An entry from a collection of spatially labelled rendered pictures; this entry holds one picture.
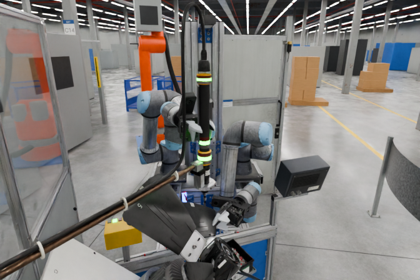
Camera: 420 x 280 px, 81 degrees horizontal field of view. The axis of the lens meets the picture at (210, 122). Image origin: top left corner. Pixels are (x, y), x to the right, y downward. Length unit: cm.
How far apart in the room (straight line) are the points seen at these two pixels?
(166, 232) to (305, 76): 839
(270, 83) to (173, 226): 234
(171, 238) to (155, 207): 11
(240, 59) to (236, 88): 31
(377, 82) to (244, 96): 1082
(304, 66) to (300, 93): 90
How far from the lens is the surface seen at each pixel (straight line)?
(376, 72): 1318
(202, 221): 108
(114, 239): 131
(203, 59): 72
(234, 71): 273
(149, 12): 472
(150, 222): 82
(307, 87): 905
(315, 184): 160
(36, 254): 57
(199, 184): 81
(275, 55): 296
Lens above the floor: 186
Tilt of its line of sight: 17 degrees down
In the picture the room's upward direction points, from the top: straight up
